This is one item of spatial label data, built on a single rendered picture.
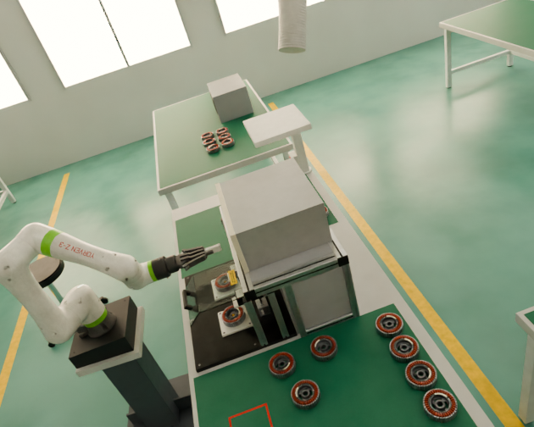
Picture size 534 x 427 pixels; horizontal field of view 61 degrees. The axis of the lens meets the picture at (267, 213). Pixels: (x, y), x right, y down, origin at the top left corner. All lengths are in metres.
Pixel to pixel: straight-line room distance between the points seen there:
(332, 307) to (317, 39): 5.18
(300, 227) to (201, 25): 4.83
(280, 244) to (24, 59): 5.23
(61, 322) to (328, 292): 1.17
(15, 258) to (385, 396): 1.51
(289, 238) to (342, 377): 0.59
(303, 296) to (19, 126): 5.54
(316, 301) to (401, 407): 0.51
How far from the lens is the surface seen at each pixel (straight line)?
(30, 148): 6.98
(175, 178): 3.60
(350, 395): 1.87
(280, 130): 2.69
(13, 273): 2.01
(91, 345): 2.39
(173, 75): 6.47
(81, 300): 2.27
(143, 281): 1.97
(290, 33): 2.75
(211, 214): 2.98
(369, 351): 1.96
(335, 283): 1.91
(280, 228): 1.78
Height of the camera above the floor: 2.33
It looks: 34 degrees down
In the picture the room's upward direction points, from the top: 18 degrees counter-clockwise
